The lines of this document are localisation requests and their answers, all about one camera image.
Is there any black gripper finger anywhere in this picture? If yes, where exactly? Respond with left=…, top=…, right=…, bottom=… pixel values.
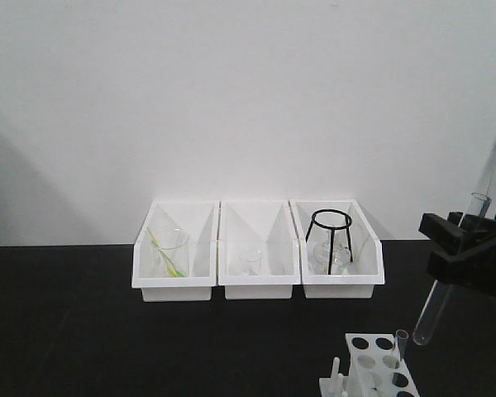
left=427, top=215, right=496, bottom=298
left=418, top=212, right=470, bottom=255

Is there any large clear test tube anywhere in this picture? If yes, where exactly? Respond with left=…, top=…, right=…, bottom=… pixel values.
left=413, top=192, right=491, bottom=346

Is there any thin clear test tube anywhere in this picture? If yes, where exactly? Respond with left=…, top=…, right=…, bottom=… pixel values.
left=390, top=329, right=410, bottom=385

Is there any white test tube rack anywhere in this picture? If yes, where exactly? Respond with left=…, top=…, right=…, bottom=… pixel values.
left=319, top=333, right=419, bottom=397

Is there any right white storage bin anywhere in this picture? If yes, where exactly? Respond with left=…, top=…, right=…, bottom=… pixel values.
left=289, top=199, right=385, bottom=299

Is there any white storage bin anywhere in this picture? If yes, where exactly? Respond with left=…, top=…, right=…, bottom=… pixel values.
left=217, top=200, right=301, bottom=299
left=131, top=200, right=220, bottom=302
left=289, top=199, right=385, bottom=299

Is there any clear glass flask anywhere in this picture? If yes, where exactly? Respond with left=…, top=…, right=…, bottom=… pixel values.
left=310, top=231, right=351, bottom=275

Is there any middle white storage bin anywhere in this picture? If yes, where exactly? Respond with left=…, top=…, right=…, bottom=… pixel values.
left=217, top=200, right=301, bottom=299

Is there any small glass beaker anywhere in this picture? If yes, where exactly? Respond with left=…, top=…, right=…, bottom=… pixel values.
left=239, top=246, right=262, bottom=275

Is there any left white storage bin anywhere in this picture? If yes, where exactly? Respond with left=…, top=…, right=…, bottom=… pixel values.
left=131, top=200, right=220, bottom=302

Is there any yellow green stirring rod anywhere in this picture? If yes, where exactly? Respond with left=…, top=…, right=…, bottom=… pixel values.
left=146, top=226, right=187, bottom=277

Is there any large glass beaker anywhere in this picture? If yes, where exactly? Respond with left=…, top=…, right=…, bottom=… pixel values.
left=147, top=228, right=190, bottom=277

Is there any black wire tripod stand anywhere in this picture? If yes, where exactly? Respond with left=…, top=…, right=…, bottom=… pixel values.
left=306, top=208, right=354, bottom=275

